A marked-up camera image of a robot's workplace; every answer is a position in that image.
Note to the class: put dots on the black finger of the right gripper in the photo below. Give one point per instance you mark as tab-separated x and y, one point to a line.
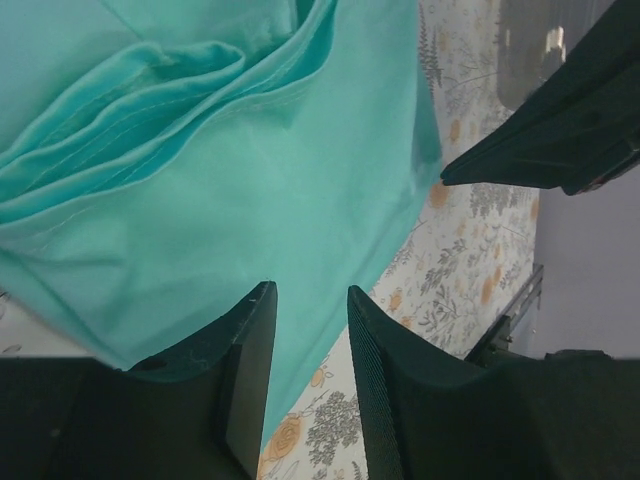
569	72
575	150

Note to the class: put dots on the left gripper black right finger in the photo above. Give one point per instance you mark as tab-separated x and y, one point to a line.
426	414

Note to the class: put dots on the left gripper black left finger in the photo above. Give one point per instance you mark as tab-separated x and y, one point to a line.
193	411

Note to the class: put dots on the teal t shirt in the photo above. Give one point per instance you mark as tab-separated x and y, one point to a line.
159	159

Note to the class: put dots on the clear plastic bin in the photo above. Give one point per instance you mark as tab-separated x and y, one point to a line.
533	40

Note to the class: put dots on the floral patterned table mat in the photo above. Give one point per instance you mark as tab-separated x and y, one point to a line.
468	256

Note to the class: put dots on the aluminium frame rail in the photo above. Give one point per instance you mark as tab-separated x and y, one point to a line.
509	335

